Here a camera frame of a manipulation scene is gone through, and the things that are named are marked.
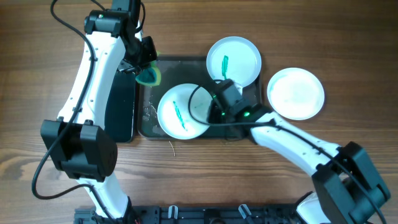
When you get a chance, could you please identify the black serving tray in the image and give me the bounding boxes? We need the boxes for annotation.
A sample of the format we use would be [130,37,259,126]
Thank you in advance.
[134,55,262,141]

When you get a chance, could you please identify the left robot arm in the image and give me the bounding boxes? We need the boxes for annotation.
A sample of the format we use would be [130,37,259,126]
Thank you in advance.
[40,1,161,223]

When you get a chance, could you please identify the green yellow sponge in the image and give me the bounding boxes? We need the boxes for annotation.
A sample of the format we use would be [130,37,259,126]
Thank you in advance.
[134,52,162,86]

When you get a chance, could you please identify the black water basin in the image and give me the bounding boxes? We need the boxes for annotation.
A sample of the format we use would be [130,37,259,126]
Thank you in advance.
[105,72,136,143]

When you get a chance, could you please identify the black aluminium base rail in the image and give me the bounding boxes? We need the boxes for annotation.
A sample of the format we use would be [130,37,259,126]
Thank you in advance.
[73,203,305,224]

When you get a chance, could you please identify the white plate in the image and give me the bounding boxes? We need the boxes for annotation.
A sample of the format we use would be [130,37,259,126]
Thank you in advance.
[267,67,325,121]
[157,83,212,140]
[206,36,262,87]

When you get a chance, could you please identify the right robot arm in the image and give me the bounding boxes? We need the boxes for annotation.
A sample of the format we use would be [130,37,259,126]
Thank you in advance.
[205,80,391,223]

